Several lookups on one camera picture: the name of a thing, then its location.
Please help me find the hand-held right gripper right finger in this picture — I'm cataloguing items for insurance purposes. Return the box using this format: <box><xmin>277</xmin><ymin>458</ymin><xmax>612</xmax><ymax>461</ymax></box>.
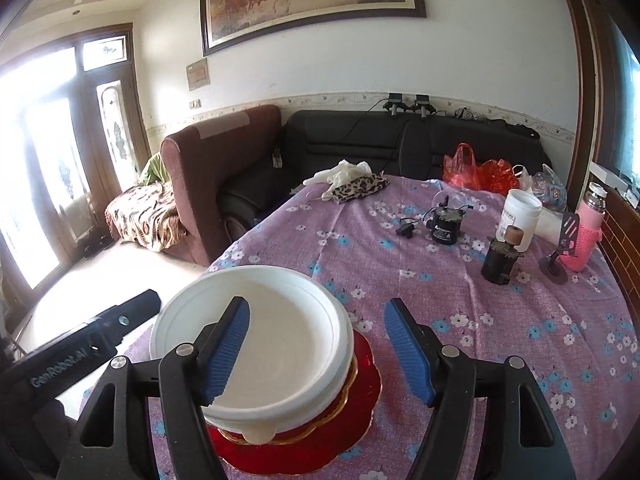
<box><xmin>384</xmin><ymin>298</ymin><xmax>571</xmax><ymax>480</ymax></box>

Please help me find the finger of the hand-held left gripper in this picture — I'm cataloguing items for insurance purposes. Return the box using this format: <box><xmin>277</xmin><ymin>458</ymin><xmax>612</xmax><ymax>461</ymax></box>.
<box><xmin>86</xmin><ymin>289</ymin><xmax>163</xmax><ymax>356</ymax></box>

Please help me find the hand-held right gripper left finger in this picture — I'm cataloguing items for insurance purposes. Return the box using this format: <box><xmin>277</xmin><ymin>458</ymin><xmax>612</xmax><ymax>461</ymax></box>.
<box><xmin>57</xmin><ymin>297</ymin><xmax>251</xmax><ymax>480</ymax></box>

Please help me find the cream ribbed bowl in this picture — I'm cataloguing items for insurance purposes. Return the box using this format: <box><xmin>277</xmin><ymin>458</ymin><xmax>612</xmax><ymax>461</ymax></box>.
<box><xmin>240</xmin><ymin>420</ymin><xmax>277</xmax><ymax>445</ymax></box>

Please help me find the purple floral tablecloth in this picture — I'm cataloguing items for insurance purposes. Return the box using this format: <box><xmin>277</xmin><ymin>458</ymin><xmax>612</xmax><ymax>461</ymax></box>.
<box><xmin>120</xmin><ymin>175</ymin><xmax>640</xmax><ymax>480</ymax></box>

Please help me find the tiger print blanket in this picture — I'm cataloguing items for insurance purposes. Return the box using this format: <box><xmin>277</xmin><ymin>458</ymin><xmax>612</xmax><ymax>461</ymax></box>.
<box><xmin>106</xmin><ymin>180</ymin><xmax>188</xmax><ymax>253</ymax></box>

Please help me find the dark cylinder with wooden knob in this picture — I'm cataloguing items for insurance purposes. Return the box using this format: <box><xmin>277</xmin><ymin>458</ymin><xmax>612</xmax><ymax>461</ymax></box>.
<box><xmin>481</xmin><ymin>225</ymin><xmax>523</xmax><ymax>286</ymax></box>

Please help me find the black pump with clear dome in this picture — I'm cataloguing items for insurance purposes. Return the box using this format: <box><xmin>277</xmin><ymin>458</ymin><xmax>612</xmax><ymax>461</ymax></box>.
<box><xmin>427</xmin><ymin>192</ymin><xmax>473</xmax><ymax>246</ymax></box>

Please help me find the green cloth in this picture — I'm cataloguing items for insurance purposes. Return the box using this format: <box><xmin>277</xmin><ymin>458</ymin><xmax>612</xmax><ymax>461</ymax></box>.
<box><xmin>139</xmin><ymin>154</ymin><xmax>171</xmax><ymax>186</ymax></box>

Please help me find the brown armchair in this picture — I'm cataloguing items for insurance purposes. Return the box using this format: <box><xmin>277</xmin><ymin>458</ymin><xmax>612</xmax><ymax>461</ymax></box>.
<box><xmin>161</xmin><ymin>105</ymin><xmax>283</xmax><ymax>266</ymax></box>

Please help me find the wooden glass door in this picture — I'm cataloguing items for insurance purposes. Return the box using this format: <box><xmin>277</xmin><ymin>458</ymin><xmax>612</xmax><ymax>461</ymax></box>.
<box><xmin>0</xmin><ymin>22</ymin><xmax>151</xmax><ymax>311</ymax></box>

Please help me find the white plastic jar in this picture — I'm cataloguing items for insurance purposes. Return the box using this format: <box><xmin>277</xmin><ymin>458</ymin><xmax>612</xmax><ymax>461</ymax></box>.
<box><xmin>496</xmin><ymin>189</ymin><xmax>543</xmax><ymax>253</ymax></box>

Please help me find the red plastic bag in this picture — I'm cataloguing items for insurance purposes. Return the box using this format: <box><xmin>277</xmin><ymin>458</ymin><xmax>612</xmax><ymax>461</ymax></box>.
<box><xmin>442</xmin><ymin>144</ymin><xmax>483</xmax><ymax>189</ymax></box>
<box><xmin>480</xmin><ymin>159</ymin><xmax>521</xmax><ymax>196</ymax></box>

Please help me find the leopard print cloth with gloves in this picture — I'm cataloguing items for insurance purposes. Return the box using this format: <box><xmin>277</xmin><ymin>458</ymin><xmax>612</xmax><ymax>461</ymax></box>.
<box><xmin>302</xmin><ymin>159</ymin><xmax>373</xmax><ymax>199</ymax></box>

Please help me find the black phone stand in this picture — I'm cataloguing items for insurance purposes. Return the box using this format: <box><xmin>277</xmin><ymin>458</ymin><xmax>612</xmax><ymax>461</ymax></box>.
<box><xmin>539</xmin><ymin>212</ymin><xmax>583</xmax><ymax>278</ymax></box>

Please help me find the black sofa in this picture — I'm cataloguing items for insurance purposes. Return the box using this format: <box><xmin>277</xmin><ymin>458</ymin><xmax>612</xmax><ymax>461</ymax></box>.
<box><xmin>217</xmin><ymin>109</ymin><xmax>553</xmax><ymax>241</ymax></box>

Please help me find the pink bottle with knitted sleeve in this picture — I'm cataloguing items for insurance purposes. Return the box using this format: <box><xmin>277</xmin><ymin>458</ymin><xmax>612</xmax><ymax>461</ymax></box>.
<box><xmin>557</xmin><ymin>182</ymin><xmax>607</xmax><ymax>272</ymax></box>

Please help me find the clear plastic bag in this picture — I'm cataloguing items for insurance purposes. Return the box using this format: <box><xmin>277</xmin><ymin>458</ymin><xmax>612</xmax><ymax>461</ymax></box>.
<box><xmin>530</xmin><ymin>165</ymin><xmax>568</xmax><ymax>211</ymax></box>

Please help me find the brick pattern wooden ledge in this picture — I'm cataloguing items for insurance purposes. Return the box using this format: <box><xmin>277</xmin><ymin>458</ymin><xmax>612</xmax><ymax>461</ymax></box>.
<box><xmin>590</xmin><ymin>160</ymin><xmax>640</xmax><ymax>311</ymax></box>

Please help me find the black grey clamp gadget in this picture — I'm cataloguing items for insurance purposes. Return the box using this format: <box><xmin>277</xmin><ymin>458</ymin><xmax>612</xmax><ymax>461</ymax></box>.
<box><xmin>382</xmin><ymin>92</ymin><xmax>408</xmax><ymax>119</ymax></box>
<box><xmin>412</xmin><ymin>94</ymin><xmax>438</xmax><ymax>121</ymax></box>

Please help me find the white flat box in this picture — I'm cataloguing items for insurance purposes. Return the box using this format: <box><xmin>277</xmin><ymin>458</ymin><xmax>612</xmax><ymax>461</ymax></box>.
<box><xmin>590</xmin><ymin>162</ymin><xmax>626</xmax><ymax>186</ymax></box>

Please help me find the bright window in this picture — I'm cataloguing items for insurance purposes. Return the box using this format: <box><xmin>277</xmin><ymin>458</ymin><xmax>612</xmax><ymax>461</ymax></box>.
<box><xmin>600</xmin><ymin>10</ymin><xmax>640</xmax><ymax>176</ymax></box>

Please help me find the framed horse painting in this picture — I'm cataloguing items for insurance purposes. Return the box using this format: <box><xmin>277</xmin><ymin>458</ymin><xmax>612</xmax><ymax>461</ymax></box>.
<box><xmin>200</xmin><ymin>0</ymin><xmax>427</xmax><ymax>57</ymax></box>

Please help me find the black cable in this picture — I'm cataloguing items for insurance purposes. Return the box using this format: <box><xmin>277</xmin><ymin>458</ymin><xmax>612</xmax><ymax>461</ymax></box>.
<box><xmin>342</xmin><ymin>100</ymin><xmax>401</xmax><ymax>147</ymax></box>

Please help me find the small wall plaque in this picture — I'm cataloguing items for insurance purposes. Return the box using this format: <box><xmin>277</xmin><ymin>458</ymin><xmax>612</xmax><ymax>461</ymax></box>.
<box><xmin>186</xmin><ymin>58</ymin><xmax>210</xmax><ymax>92</ymax></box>

